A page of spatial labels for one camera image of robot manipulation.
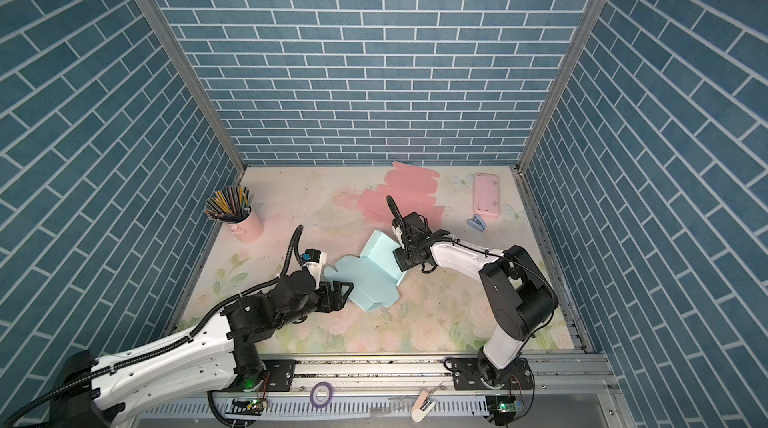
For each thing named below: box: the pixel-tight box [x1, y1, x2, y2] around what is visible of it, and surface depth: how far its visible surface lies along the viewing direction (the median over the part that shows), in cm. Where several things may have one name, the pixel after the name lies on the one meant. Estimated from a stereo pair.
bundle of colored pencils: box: [204, 185, 254, 222], surface depth 95 cm
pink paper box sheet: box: [357, 162, 445, 230], surface depth 118 cm
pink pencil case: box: [473, 172, 500, 219], surface depth 114 cm
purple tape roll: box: [310, 381, 333, 409], surface depth 72 cm
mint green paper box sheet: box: [323, 229, 407, 312], surface depth 93 cm
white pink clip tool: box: [411, 389, 437, 423], surface depth 69 cm
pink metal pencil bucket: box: [225, 205, 265, 243], surface depth 96 cm
